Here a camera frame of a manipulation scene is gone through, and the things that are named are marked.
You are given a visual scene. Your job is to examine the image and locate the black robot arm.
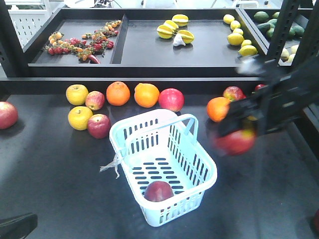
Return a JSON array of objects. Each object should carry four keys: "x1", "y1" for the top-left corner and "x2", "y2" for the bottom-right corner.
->
[{"x1": 217, "y1": 57, "x2": 319, "y2": 136}]

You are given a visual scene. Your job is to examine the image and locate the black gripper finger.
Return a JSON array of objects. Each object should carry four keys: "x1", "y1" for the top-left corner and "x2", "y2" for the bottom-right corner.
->
[{"x1": 0, "y1": 213, "x2": 38, "y2": 239}]

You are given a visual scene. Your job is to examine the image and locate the row of lemons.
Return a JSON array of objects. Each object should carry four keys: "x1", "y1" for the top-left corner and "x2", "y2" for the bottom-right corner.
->
[{"x1": 223, "y1": 14, "x2": 258, "y2": 57}]

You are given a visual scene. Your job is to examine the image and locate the red apple far corner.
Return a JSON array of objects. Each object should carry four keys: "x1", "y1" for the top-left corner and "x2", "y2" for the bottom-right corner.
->
[{"x1": 0, "y1": 102, "x2": 18, "y2": 129}]

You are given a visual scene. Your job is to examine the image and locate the yellow starfruit left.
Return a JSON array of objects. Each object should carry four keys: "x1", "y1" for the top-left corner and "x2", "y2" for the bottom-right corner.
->
[{"x1": 157, "y1": 24, "x2": 174, "y2": 39}]

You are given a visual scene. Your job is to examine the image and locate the orange left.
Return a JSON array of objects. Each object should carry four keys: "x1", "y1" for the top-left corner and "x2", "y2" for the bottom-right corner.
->
[{"x1": 106, "y1": 81, "x2": 130, "y2": 106}]

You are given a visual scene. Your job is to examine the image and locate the white garlic bulb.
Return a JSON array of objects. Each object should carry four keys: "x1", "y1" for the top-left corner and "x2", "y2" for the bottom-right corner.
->
[{"x1": 173, "y1": 34, "x2": 186, "y2": 47}]

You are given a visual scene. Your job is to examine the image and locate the pile of avocados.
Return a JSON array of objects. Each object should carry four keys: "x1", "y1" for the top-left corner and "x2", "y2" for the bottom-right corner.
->
[{"x1": 253, "y1": 11, "x2": 305, "y2": 39}]

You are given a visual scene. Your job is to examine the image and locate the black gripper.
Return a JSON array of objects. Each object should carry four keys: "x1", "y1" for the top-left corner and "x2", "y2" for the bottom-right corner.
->
[{"x1": 217, "y1": 82, "x2": 303, "y2": 137}]

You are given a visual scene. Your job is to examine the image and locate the black upper display shelf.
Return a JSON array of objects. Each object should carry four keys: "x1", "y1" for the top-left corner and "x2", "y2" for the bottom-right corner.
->
[{"x1": 0, "y1": 0, "x2": 319, "y2": 78}]

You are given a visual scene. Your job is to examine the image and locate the pale yellow melons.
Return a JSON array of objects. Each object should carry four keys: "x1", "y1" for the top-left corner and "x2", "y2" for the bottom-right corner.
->
[{"x1": 280, "y1": 44, "x2": 299, "y2": 63}]

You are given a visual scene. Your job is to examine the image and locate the yellow starfruit top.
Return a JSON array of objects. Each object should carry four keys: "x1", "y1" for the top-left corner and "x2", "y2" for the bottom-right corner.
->
[{"x1": 171, "y1": 14, "x2": 189, "y2": 27}]

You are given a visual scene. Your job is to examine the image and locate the yellow starfruit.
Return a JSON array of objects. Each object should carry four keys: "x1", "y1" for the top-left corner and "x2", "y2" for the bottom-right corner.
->
[
  {"x1": 164, "y1": 20, "x2": 179, "y2": 31},
  {"x1": 157, "y1": 24, "x2": 174, "y2": 39},
  {"x1": 177, "y1": 30, "x2": 195, "y2": 44},
  {"x1": 171, "y1": 14, "x2": 189, "y2": 27}
]

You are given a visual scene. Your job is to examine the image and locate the red apple behind pear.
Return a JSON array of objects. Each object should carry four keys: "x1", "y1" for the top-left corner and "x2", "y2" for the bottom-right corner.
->
[{"x1": 223, "y1": 86, "x2": 246, "y2": 101}]

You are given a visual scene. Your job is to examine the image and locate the yellow starfruit middle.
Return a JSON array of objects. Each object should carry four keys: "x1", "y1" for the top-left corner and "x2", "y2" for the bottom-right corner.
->
[{"x1": 164, "y1": 20, "x2": 179, "y2": 31}]

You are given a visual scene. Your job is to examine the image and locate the cherry tomato vine pile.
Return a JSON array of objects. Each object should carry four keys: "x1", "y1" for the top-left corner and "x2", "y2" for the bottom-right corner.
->
[{"x1": 42, "y1": 19, "x2": 122, "y2": 64}]

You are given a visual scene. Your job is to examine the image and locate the yellow pear front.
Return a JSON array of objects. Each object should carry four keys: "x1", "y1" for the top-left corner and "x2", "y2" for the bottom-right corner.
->
[{"x1": 68, "y1": 106, "x2": 93, "y2": 131}]

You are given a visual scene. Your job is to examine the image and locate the orange with knob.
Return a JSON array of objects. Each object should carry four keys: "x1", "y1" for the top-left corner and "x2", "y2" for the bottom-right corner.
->
[{"x1": 206, "y1": 97, "x2": 231, "y2": 122}]

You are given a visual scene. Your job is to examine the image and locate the yellow starfruit right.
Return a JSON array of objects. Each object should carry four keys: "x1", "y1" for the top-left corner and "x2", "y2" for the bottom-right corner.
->
[{"x1": 177, "y1": 30, "x2": 195, "y2": 44}]

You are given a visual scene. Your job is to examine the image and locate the light blue plastic basket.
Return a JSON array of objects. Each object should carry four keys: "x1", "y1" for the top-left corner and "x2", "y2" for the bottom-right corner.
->
[{"x1": 100, "y1": 109, "x2": 217, "y2": 227}]

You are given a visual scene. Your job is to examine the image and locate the dark red apple left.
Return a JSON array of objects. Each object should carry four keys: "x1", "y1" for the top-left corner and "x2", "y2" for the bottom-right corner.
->
[{"x1": 87, "y1": 114, "x2": 112, "y2": 139}]

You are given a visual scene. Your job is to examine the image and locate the bright red apple middle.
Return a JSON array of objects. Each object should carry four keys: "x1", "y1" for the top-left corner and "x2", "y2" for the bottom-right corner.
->
[{"x1": 158, "y1": 88, "x2": 184, "y2": 112}]

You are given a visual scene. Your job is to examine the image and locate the small pink-red apple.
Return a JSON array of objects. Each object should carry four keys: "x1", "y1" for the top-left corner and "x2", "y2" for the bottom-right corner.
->
[{"x1": 85, "y1": 91, "x2": 105, "y2": 111}]

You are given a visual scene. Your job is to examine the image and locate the red bell pepper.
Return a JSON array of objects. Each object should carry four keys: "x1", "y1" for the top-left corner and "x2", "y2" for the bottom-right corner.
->
[{"x1": 255, "y1": 84, "x2": 266, "y2": 91}]

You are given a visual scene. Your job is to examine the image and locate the yellow pear back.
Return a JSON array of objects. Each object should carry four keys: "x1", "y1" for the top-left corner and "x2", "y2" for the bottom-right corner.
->
[{"x1": 66, "y1": 84, "x2": 89, "y2": 106}]

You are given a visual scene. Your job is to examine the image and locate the yellow pear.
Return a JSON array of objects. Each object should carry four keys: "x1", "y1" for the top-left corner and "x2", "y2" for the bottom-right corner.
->
[
  {"x1": 66, "y1": 84, "x2": 89, "y2": 106},
  {"x1": 68, "y1": 106, "x2": 93, "y2": 131}
]

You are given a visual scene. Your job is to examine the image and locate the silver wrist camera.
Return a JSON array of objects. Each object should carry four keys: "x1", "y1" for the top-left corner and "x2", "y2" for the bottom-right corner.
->
[{"x1": 236, "y1": 56, "x2": 268, "y2": 76}]

